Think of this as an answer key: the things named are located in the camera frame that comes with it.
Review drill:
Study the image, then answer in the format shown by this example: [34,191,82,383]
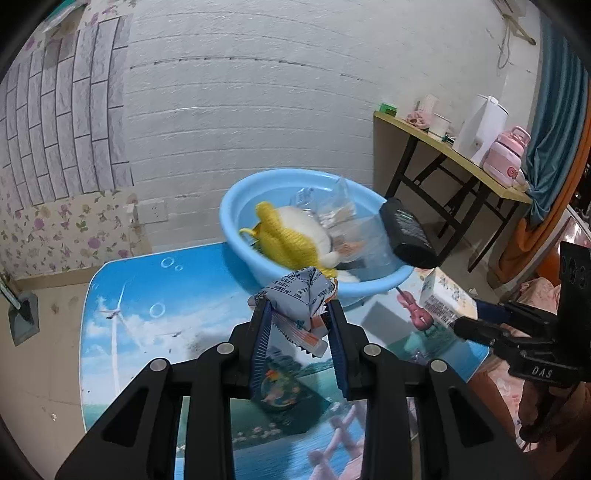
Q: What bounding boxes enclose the black cosmetic box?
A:
[379,198,438,269]

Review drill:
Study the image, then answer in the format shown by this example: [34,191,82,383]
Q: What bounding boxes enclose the white kettle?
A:
[452,95,511,162]

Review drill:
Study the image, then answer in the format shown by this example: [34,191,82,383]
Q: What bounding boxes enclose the blue plastic basin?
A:
[220,169,414,298]

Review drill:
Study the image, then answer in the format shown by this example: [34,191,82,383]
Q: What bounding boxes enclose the teal curtain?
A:
[524,21,591,227]

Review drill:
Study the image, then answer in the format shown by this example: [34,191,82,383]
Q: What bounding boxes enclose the white printed carton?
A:
[418,268,478,330]

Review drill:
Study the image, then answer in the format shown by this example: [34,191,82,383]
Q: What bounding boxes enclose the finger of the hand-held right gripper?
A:
[473,300,561,339]
[454,318,522,358]

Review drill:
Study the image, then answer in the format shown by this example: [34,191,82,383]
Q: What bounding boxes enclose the pink water bottle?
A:
[480,126,532,188]

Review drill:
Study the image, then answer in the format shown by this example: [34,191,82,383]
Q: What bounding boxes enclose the clear plastic bags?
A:
[290,175,398,268]

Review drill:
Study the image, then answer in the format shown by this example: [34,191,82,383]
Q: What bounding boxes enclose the white and yellow plush toy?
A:
[239,200,356,282]

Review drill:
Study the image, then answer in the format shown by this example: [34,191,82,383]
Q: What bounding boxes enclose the dark printed sachet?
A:
[249,355,333,416]

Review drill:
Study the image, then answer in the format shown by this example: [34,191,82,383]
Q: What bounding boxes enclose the white wall socket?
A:
[139,200,168,224]

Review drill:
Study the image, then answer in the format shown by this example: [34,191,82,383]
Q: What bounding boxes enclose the grey dustpan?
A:
[0,272,40,347]

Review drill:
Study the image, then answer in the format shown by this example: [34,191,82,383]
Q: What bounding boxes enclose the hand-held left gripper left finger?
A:
[55,299,273,480]

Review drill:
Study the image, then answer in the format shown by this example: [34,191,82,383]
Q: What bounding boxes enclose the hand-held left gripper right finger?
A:
[324,299,532,480]

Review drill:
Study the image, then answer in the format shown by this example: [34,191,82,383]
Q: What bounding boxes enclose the short white cup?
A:
[429,114,453,139]

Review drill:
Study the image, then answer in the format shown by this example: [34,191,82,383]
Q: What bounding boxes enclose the wooden desk with black legs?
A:
[373,110,533,273]

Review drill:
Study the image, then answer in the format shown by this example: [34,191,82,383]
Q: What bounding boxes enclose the wooden wall bracket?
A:
[492,0,536,47]

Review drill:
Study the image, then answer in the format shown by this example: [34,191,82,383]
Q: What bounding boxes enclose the grey and orange snack packet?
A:
[248,265,340,358]

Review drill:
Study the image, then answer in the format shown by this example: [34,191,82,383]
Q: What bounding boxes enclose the orange cloth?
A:
[499,185,578,282]

